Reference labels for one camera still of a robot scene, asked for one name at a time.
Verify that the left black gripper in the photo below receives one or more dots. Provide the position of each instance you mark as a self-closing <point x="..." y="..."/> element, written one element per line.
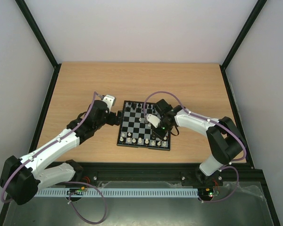
<point x="112" y="121"/>

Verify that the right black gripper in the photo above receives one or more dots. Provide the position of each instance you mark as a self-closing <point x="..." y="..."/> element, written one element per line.
<point x="159" y="133"/>

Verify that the black white chess board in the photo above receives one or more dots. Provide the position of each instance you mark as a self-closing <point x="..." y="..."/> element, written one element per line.
<point x="134" y="130"/>

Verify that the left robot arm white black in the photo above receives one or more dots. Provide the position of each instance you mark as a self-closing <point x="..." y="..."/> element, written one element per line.
<point x="23" y="177"/>

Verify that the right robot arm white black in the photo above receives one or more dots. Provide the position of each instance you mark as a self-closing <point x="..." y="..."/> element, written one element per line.
<point x="225" y="140"/>

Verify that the transparent plastic sheet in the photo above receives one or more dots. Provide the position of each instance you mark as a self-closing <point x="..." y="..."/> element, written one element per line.
<point x="243" y="205"/>

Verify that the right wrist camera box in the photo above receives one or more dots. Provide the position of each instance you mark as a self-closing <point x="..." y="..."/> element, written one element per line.
<point x="153" y="120"/>

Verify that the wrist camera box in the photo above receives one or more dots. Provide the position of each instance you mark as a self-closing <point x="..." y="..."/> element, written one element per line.
<point x="110" y="101"/>
<point x="153" y="120"/>

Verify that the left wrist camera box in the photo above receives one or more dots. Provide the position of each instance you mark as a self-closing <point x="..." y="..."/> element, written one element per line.
<point x="110" y="101"/>

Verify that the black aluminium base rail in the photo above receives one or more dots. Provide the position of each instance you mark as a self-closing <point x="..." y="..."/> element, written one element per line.
<point x="185" y="173"/>

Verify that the grey slotted cable duct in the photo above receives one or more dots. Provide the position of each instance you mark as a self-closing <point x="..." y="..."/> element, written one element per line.
<point x="120" y="192"/>

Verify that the left black frame post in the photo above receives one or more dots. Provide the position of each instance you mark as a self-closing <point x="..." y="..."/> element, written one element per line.
<point x="22" y="5"/>

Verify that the black frame post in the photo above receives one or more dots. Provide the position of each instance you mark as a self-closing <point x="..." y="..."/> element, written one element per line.
<point x="243" y="32"/>
<point x="22" y="5"/>

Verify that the right black frame post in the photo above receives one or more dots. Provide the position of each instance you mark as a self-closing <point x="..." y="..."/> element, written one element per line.
<point x="243" y="32"/>

